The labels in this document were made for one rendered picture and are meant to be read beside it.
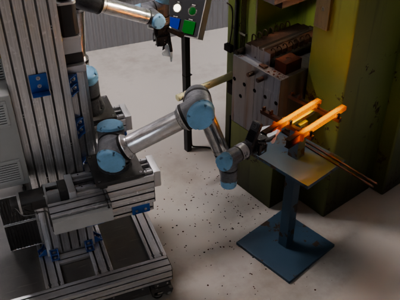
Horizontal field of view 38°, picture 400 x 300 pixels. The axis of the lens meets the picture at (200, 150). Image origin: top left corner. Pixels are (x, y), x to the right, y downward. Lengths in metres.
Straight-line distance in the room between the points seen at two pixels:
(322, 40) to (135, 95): 2.06
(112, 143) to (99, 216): 0.36
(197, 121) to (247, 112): 1.13
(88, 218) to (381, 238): 1.79
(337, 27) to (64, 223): 1.61
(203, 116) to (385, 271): 1.57
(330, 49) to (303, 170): 0.64
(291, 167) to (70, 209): 1.09
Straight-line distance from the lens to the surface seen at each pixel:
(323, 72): 3.18
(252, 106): 3.38
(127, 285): 3.00
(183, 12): 3.48
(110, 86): 4.91
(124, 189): 2.72
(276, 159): 2.97
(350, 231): 3.61
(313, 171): 2.93
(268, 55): 3.23
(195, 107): 2.31
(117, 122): 2.56
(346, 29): 2.99
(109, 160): 2.43
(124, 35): 5.50
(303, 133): 2.70
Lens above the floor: 2.48
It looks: 37 degrees down
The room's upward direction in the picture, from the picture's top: straight up
